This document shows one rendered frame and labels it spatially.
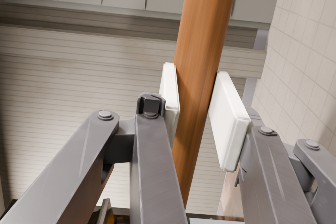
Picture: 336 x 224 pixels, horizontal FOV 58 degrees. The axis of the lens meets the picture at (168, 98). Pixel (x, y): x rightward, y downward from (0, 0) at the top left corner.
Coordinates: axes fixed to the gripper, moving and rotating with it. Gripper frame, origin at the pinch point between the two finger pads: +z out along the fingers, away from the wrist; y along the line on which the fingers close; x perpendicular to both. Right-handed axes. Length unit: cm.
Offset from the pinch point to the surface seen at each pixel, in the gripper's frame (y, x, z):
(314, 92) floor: 115, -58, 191
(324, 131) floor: 117, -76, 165
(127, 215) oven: -6, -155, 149
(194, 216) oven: 42, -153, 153
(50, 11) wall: -122, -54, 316
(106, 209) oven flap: -20, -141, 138
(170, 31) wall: 8, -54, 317
